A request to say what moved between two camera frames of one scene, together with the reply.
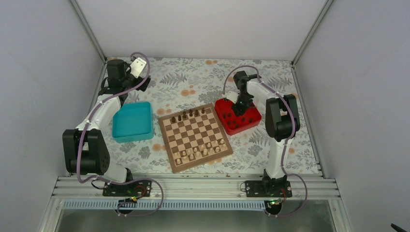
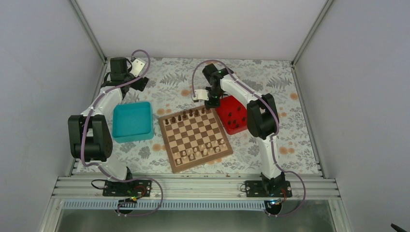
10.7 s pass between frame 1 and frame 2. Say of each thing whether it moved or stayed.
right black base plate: stayed
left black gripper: stayed
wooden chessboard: stayed
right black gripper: moved
